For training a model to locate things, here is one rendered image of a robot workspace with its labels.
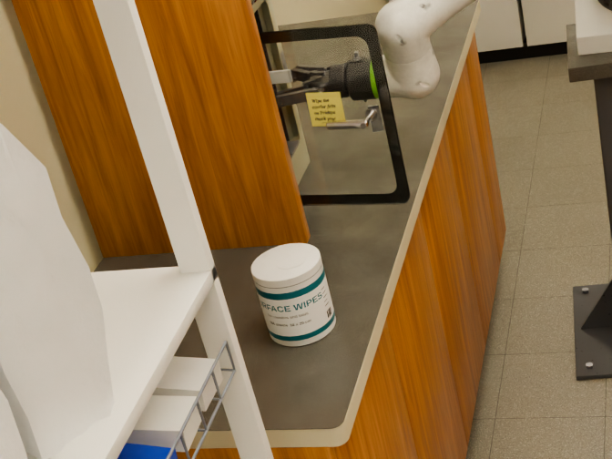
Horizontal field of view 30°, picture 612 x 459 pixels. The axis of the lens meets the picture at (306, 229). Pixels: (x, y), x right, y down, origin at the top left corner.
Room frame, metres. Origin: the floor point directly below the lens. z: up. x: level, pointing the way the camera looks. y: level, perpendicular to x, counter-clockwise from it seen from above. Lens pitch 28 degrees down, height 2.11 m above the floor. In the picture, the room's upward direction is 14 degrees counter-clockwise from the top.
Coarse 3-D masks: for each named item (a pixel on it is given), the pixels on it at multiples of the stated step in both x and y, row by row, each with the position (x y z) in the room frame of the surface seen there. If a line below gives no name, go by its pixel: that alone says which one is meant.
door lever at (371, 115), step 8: (368, 112) 2.12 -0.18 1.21; (376, 112) 2.12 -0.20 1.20; (336, 120) 2.12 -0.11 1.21; (344, 120) 2.11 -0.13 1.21; (352, 120) 2.10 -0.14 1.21; (360, 120) 2.09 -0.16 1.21; (368, 120) 2.09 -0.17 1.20; (328, 128) 2.12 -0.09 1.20; (336, 128) 2.11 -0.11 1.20; (344, 128) 2.10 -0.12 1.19; (352, 128) 2.10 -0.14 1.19
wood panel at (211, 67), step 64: (64, 0) 2.28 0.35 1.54; (192, 0) 2.18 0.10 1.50; (64, 64) 2.29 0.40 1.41; (192, 64) 2.19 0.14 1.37; (256, 64) 2.15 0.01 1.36; (64, 128) 2.31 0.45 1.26; (128, 128) 2.26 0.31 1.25; (192, 128) 2.21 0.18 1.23; (256, 128) 2.16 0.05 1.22; (128, 192) 2.28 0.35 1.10; (256, 192) 2.17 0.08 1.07
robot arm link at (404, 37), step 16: (400, 0) 2.25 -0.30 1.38; (416, 0) 2.24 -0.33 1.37; (432, 0) 2.24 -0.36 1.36; (448, 0) 2.25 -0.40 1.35; (464, 0) 2.26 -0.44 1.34; (384, 16) 2.23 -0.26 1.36; (400, 16) 2.21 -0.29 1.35; (416, 16) 2.21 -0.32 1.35; (432, 16) 2.22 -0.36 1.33; (448, 16) 2.25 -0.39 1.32; (384, 32) 2.22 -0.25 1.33; (400, 32) 2.20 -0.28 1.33; (416, 32) 2.20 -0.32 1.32; (432, 32) 2.24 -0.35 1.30; (384, 48) 2.24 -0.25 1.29; (400, 48) 2.21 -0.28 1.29; (416, 48) 2.21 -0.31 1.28
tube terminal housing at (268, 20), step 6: (258, 0) 2.47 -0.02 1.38; (264, 0) 2.51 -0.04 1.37; (270, 0) 2.55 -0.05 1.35; (252, 6) 2.43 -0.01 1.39; (258, 6) 2.46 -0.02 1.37; (264, 6) 2.55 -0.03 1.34; (270, 6) 2.54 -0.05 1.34; (264, 12) 2.56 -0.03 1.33; (270, 12) 2.53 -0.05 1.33; (264, 18) 2.56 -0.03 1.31; (270, 18) 2.52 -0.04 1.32; (264, 24) 2.55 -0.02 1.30; (270, 24) 2.55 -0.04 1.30; (276, 24) 2.54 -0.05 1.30; (264, 30) 2.54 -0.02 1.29; (270, 30) 2.55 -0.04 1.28; (276, 30) 2.53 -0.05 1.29
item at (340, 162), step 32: (288, 32) 2.19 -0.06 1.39; (320, 32) 2.16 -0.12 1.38; (352, 32) 2.13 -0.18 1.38; (288, 64) 2.20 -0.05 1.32; (320, 64) 2.17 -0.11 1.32; (352, 64) 2.13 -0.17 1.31; (288, 96) 2.21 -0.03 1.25; (352, 96) 2.14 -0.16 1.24; (384, 96) 2.11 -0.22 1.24; (288, 128) 2.22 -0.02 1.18; (320, 128) 2.18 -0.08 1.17; (384, 128) 2.11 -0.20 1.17; (320, 160) 2.19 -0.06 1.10; (352, 160) 2.15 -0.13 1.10; (384, 160) 2.12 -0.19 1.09; (320, 192) 2.20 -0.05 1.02; (352, 192) 2.16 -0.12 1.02; (384, 192) 2.13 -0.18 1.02
